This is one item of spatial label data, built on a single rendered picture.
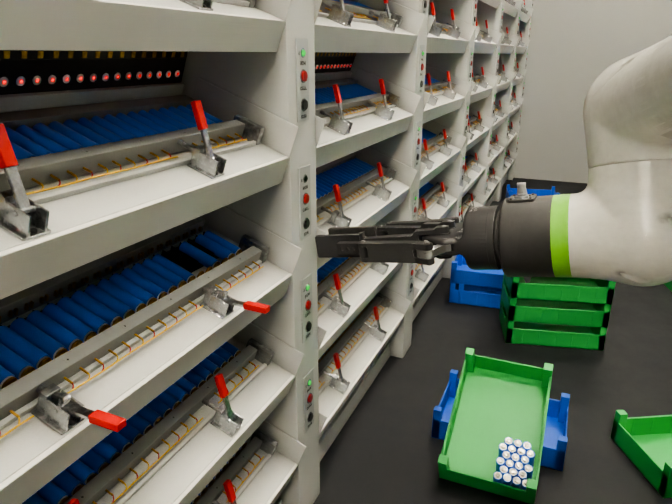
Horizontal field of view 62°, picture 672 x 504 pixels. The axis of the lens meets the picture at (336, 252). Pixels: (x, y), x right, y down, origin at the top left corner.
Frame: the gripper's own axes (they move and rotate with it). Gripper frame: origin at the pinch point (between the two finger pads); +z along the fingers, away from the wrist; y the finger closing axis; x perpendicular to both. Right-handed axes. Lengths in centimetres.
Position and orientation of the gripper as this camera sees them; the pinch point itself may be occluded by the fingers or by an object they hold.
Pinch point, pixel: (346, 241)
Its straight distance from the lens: 74.0
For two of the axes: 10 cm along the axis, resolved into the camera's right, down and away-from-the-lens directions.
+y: -4.4, 2.9, -8.5
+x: 1.5, 9.6, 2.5
